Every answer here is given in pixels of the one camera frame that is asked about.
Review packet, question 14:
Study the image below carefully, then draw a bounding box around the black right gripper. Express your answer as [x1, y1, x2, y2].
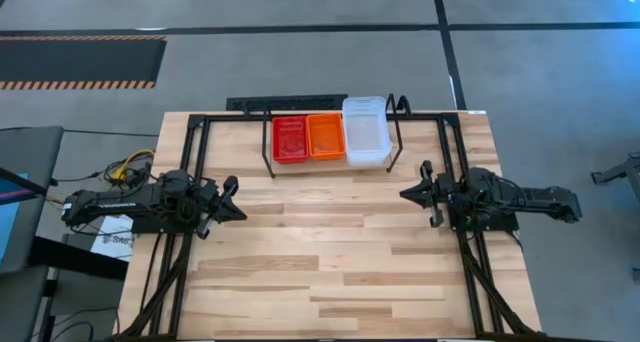
[399, 160, 469, 228]

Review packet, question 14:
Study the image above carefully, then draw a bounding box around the grey metal stand leg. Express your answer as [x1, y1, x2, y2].
[591, 153, 640, 206]

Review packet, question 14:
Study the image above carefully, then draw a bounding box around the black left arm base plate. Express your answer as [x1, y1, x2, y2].
[124, 194, 205, 236]

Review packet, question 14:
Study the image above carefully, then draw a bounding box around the grey desk top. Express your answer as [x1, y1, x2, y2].
[0, 125, 65, 276]

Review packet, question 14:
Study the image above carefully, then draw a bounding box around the red slotted plastic basket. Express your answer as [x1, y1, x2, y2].
[271, 115, 311, 165]

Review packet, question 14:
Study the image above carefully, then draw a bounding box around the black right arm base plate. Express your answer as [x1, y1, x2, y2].
[446, 191, 522, 234]

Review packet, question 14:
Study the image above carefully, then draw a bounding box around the clear plastic bin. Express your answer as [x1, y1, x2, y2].
[342, 99, 394, 169]
[341, 95, 394, 169]

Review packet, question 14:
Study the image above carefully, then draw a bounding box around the black aluminium table frame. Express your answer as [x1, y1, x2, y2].
[113, 110, 546, 342]

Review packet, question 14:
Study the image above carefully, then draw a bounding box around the blue monitor screen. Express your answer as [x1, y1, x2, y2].
[0, 173, 30, 266]

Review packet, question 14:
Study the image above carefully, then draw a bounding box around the black hazard-striped floor mat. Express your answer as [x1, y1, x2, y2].
[0, 35, 169, 92]

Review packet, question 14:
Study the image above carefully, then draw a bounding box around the black flat panel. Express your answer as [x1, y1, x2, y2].
[27, 235, 130, 282]

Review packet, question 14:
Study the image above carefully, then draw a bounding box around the white printed paper sheet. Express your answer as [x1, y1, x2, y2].
[89, 214, 137, 262]

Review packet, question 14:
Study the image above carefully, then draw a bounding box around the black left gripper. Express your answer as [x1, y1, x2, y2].
[189, 175, 248, 240]

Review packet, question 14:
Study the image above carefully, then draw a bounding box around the orange slotted plastic basket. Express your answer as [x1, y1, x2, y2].
[306, 112, 347, 162]

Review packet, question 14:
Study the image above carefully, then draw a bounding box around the yellow cable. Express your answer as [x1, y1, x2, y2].
[109, 149, 156, 183]

